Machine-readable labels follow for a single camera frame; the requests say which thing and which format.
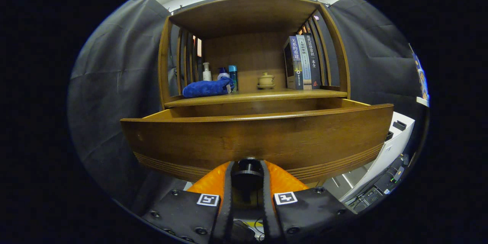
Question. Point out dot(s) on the white bottle with blue cap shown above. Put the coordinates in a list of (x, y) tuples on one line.
[(223, 74)]

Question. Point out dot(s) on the blue spine book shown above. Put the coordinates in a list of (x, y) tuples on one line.
[(296, 65)]

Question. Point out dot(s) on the white pump bottle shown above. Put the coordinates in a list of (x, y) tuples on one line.
[(207, 74)]

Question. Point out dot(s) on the blue towel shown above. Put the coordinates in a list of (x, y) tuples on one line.
[(206, 88)]

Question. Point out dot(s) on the white side unit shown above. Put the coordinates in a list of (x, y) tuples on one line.
[(385, 152)]

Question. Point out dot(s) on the blue translucent bottle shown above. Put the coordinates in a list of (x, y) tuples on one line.
[(233, 74)]

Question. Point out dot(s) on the tan saucer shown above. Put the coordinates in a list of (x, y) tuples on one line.
[(265, 86)]

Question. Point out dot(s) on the wooden countertop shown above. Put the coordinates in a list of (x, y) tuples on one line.
[(259, 96)]

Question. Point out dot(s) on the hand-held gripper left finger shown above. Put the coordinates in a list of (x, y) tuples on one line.
[(228, 202)]

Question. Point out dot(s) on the wooden drawer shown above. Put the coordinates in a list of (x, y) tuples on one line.
[(259, 141)]

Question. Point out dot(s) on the black electronic equipment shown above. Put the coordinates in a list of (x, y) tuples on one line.
[(381, 188)]

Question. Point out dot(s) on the white wall shelf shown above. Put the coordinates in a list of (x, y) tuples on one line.
[(422, 101)]

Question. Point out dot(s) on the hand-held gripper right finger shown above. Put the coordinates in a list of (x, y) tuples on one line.
[(267, 202)]

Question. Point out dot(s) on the wooden cabinet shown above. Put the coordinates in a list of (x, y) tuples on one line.
[(244, 15)]

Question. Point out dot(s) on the grey spine book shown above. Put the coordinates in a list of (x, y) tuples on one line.
[(305, 65)]

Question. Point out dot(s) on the black spine book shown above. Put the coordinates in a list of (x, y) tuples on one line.
[(314, 61)]

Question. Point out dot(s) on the black drawer knob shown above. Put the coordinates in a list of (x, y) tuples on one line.
[(248, 175)]

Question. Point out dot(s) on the tan lidded teacup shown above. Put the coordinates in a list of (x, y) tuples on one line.
[(266, 79)]

